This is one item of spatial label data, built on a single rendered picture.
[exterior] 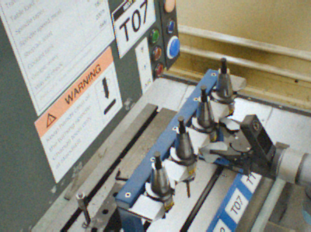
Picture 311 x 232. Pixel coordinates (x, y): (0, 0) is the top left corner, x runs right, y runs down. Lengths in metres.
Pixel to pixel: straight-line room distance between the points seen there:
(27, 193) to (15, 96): 0.13
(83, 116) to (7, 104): 0.14
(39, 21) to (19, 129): 0.12
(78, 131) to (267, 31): 1.08
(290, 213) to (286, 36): 0.54
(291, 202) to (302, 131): 0.24
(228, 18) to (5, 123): 1.22
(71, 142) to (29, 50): 0.16
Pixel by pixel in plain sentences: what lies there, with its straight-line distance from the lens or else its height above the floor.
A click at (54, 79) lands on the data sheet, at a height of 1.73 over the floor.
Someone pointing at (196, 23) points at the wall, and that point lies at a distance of 1.78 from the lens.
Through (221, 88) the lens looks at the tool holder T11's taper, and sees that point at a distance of 1.31.
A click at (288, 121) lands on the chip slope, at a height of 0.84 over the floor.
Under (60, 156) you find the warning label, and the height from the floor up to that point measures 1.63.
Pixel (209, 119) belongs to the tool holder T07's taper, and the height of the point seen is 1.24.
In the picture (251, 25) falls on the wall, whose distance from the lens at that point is 1.69.
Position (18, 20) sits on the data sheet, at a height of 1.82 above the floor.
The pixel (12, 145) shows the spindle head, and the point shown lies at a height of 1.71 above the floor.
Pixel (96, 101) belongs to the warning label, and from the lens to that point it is 0.70.
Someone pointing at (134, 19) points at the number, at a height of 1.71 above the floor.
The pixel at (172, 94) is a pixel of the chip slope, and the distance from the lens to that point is 1.95.
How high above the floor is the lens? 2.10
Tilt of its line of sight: 43 degrees down
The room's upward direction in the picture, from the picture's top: 8 degrees counter-clockwise
